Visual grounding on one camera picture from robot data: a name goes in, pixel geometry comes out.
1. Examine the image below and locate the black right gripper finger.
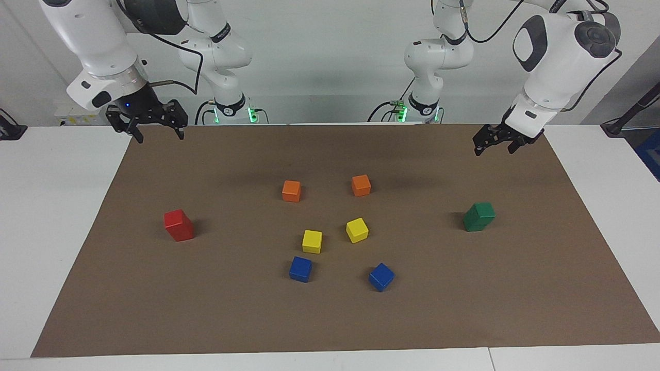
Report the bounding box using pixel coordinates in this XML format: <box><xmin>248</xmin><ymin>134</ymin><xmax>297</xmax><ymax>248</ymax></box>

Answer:
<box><xmin>164</xmin><ymin>100</ymin><xmax>189</xmax><ymax>140</ymax></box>
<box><xmin>106</xmin><ymin>106</ymin><xmax>144</xmax><ymax>142</ymax></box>

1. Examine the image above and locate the white power strip box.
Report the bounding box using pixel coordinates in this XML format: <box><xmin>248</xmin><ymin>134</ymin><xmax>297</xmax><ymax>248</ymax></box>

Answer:
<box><xmin>54</xmin><ymin>100</ymin><xmax>110</xmax><ymax>126</ymax></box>

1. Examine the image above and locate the black stand with pole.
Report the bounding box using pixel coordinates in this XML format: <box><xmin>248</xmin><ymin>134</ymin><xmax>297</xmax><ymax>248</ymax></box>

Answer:
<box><xmin>601</xmin><ymin>82</ymin><xmax>660</xmax><ymax>137</ymax></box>

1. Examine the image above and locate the black desk clamp base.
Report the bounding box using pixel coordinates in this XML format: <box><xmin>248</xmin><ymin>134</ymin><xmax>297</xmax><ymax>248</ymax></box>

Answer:
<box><xmin>0</xmin><ymin>109</ymin><xmax>27</xmax><ymax>141</ymax></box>

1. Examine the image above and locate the blue crate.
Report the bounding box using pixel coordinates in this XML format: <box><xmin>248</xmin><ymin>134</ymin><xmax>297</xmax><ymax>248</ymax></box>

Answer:
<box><xmin>635</xmin><ymin>129</ymin><xmax>660</xmax><ymax>182</ymax></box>

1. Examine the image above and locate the yellow wooden block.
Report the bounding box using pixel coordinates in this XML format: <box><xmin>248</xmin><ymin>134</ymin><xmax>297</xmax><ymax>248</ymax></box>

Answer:
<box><xmin>302</xmin><ymin>230</ymin><xmax>323</xmax><ymax>255</ymax></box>
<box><xmin>345</xmin><ymin>217</ymin><xmax>370</xmax><ymax>244</ymax></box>

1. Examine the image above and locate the blue wooden block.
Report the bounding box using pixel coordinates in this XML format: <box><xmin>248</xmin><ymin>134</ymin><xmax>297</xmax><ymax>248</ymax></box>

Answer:
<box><xmin>368</xmin><ymin>262</ymin><xmax>395</xmax><ymax>293</ymax></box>
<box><xmin>289</xmin><ymin>256</ymin><xmax>313</xmax><ymax>283</ymax></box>

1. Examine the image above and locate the brown table mat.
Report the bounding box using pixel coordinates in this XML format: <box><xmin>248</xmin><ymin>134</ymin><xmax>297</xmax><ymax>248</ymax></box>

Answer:
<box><xmin>31</xmin><ymin>124</ymin><xmax>660</xmax><ymax>358</ymax></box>

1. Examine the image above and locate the black right base cable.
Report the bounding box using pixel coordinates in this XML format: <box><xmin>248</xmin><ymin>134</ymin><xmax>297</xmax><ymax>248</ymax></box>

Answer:
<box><xmin>194</xmin><ymin>100</ymin><xmax>215</xmax><ymax>125</ymax></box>

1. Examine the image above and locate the black base cable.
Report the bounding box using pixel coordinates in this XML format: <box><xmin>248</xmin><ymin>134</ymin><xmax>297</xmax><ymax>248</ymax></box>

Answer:
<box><xmin>194</xmin><ymin>100</ymin><xmax>215</xmax><ymax>125</ymax></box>
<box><xmin>368</xmin><ymin>77</ymin><xmax>416</xmax><ymax>123</ymax></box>

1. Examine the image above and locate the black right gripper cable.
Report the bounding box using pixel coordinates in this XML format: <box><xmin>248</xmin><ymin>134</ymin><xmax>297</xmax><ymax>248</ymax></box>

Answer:
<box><xmin>116</xmin><ymin>0</ymin><xmax>205</xmax><ymax>96</ymax></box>

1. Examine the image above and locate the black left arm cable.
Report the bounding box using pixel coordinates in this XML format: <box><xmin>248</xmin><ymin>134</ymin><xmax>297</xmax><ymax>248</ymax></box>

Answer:
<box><xmin>459</xmin><ymin>0</ymin><xmax>623</xmax><ymax>113</ymax></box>

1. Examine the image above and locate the black left base cable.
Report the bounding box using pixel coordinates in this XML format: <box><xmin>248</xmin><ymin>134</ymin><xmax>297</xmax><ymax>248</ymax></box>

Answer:
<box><xmin>368</xmin><ymin>77</ymin><xmax>416</xmax><ymax>123</ymax></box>

